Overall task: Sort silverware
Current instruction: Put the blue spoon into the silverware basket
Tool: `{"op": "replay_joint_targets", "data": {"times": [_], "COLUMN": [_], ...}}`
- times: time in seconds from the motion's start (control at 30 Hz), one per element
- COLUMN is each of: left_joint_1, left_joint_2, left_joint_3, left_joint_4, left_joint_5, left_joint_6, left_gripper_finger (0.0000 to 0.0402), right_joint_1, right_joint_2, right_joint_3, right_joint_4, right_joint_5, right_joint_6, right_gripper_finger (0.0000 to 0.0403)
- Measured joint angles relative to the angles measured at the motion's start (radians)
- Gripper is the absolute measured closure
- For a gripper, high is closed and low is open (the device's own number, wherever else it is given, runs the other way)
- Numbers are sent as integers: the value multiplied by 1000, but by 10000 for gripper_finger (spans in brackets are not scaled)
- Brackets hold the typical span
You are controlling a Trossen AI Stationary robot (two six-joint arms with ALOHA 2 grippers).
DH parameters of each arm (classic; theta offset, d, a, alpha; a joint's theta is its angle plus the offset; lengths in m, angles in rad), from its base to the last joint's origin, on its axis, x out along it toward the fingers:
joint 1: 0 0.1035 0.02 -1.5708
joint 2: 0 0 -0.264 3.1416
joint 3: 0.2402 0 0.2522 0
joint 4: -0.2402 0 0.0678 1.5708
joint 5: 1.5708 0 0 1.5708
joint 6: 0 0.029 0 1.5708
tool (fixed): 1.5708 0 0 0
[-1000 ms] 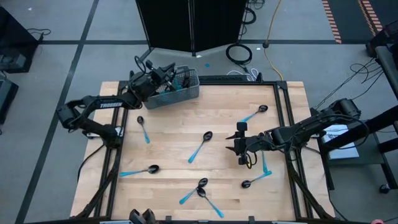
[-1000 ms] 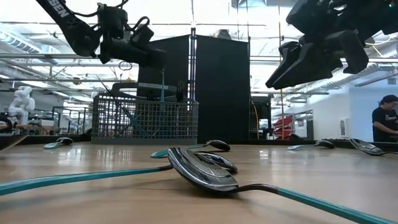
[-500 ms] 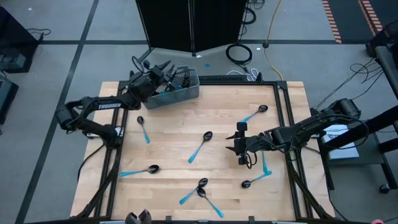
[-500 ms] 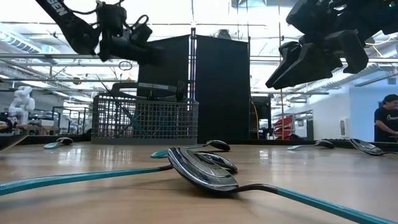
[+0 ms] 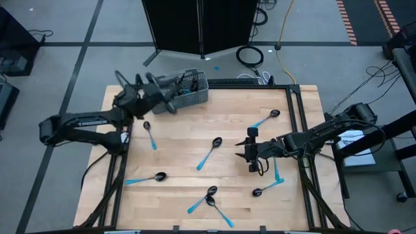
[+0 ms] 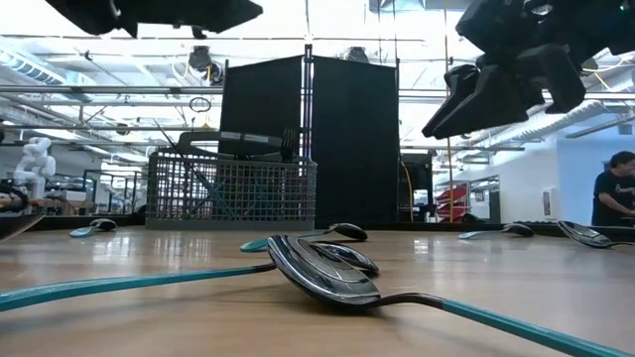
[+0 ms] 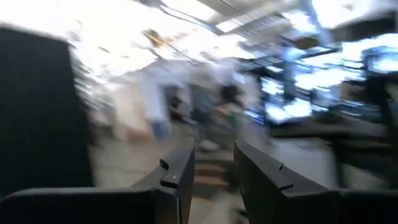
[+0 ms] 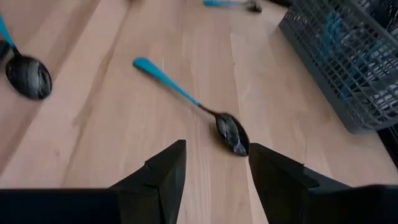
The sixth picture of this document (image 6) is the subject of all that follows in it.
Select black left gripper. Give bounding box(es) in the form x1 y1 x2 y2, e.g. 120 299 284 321
44 0 265 41

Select white ribbed air duct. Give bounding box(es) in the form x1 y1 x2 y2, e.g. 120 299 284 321
488 97 610 146

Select large teal-handled black spoon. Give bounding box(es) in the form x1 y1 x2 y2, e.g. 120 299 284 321
555 219 635 250
0 241 382 313
266 233 635 357

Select yellow cable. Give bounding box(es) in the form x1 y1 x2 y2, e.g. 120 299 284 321
400 159 416 223

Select wooden workbench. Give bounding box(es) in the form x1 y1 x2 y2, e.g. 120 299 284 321
0 195 96 217

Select white wall box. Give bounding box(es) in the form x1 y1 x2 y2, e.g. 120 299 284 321
540 186 559 220

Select black cabinet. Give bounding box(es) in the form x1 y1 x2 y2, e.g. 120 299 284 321
399 151 435 223

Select silver air duct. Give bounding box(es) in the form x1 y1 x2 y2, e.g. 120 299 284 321
0 35 96 88

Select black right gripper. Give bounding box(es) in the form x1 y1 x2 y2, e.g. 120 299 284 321
421 0 635 142

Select red storage bins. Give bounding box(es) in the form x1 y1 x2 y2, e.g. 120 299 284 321
434 181 471 223

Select black table edge rail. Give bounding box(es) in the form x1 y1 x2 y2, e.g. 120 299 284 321
19 213 635 244

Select black metal post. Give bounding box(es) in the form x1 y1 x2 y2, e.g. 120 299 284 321
301 43 315 160

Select thin teal-handled black utensil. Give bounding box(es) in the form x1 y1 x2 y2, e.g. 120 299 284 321
152 117 235 220

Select small teal-handled black spoon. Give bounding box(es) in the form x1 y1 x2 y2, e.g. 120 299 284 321
239 221 369 253
456 221 536 241
67 216 119 239

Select person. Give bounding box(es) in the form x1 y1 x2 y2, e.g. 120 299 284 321
589 150 635 228

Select grey horizontal beam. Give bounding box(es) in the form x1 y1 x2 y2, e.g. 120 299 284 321
0 83 635 100

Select thin yellow vertical pole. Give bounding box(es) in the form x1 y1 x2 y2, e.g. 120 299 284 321
443 0 454 223

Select grey mesh cutlery basket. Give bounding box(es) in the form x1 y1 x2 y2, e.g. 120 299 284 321
145 129 318 232

